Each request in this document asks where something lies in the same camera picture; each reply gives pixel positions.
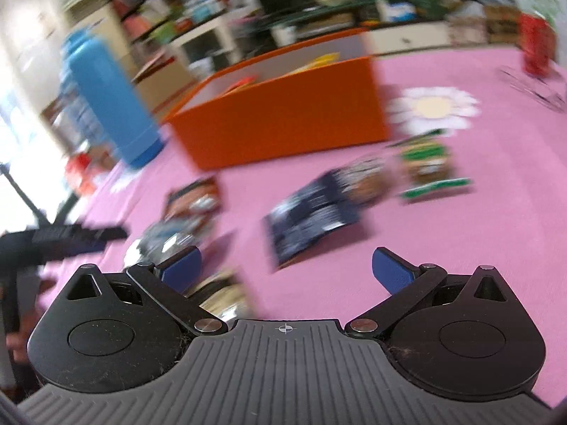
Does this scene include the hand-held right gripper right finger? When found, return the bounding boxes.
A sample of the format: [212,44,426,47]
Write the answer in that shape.
[344,247,517,337]

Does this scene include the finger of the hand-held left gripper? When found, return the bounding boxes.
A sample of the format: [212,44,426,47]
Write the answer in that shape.
[77,226,130,247]

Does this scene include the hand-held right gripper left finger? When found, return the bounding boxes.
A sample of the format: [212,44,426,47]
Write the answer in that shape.
[55,245,229,337]

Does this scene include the dark navy snack packet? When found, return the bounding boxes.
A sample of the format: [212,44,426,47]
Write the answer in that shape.
[262,157,393,270]

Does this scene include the orange cardboard box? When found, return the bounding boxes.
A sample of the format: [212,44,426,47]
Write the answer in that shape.
[163,28,391,171]

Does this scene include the silver snack packet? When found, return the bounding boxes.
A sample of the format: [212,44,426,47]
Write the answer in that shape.
[124,219,218,275]

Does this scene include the black tripod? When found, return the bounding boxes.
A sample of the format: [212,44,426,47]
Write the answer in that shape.
[0,161,83,231]

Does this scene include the white yellow snack packet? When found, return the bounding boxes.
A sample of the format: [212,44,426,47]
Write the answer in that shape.
[186,268,258,319]

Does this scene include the red brown snack packet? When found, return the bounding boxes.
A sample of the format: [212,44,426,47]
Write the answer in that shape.
[164,177,222,231]

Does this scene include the clear green snack packet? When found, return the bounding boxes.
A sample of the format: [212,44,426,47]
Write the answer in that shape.
[385,129,472,202]

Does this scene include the blue thermos flask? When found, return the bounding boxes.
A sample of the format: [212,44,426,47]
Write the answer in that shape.
[62,29,167,170]

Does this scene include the red bean snack packet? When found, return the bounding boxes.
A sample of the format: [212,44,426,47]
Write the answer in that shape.
[219,77,258,96]

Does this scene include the white cabinet glass door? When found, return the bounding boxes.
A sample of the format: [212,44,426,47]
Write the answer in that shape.
[168,20,235,80]

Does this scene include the eyeglasses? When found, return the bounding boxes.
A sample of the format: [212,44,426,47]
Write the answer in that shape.
[498,66,567,112]

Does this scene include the glass television stand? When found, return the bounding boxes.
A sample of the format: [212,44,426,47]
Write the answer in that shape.
[261,0,444,45]

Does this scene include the red soda can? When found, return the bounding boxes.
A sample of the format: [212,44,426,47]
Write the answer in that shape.
[519,12,558,77]

